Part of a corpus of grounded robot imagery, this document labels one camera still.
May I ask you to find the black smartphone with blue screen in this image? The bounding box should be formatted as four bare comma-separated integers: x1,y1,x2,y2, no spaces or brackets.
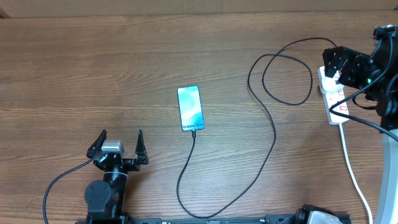
177,85,205,131

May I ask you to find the white charger plug adapter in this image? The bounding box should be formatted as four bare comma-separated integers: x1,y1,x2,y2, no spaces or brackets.
320,75,344,94

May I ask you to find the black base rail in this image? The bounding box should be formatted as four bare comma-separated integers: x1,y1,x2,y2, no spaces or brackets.
78,215,294,224

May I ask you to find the black charging cable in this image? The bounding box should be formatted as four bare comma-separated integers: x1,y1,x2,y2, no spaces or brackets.
176,37,343,219

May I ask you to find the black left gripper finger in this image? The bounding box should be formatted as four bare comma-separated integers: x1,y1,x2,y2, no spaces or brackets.
86,129,107,158
135,129,149,164

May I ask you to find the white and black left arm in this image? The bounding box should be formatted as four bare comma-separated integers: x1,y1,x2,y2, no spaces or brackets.
84,130,149,223

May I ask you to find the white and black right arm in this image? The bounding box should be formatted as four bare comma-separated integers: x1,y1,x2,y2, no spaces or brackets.
322,25,397,223

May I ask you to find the white power strip cord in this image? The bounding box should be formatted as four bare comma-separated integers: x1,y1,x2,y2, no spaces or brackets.
338,123,374,224

